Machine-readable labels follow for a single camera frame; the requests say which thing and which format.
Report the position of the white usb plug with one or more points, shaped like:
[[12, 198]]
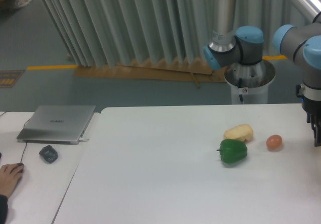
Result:
[[83, 140]]

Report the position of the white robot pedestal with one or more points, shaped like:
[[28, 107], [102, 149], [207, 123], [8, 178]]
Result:
[[249, 84]]

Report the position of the silver closed laptop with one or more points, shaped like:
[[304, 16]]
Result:
[[57, 124]]

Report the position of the grey green pleated curtain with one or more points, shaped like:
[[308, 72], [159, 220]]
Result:
[[99, 32]]

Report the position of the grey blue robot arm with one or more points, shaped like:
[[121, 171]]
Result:
[[240, 53]]

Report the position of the person's bare hand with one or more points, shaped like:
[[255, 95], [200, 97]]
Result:
[[8, 180]]

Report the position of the black computer mouse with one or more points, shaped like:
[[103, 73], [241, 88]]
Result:
[[20, 172]]

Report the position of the brown egg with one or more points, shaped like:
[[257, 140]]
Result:
[[274, 142]]

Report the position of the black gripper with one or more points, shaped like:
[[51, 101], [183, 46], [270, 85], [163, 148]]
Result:
[[310, 102]]

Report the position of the brown cardboard sheet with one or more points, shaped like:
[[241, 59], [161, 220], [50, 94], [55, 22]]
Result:
[[197, 72]]

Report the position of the dark sleeved forearm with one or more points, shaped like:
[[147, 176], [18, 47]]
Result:
[[3, 209]]

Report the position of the pale bread loaf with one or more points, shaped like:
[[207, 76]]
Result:
[[243, 132]]

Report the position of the green bell pepper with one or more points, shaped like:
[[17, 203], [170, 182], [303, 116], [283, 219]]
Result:
[[232, 151]]

